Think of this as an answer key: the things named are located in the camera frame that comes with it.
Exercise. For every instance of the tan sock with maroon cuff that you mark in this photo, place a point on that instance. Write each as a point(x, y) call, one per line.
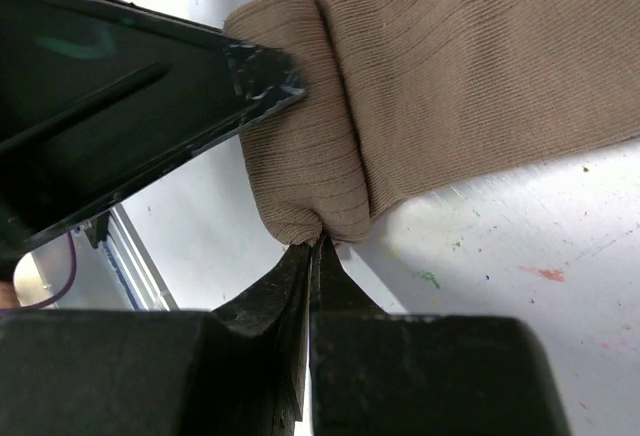
point(405, 96)

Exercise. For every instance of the aluminium table frame rail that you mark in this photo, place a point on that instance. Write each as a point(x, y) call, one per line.
point(133, 266)

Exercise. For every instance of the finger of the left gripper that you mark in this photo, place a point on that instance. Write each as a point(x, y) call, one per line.
point(100, 98)

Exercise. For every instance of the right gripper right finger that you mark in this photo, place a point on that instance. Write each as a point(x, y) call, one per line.
point(376, 373)

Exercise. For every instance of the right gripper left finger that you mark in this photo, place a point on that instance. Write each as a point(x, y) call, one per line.
point(237, 370)

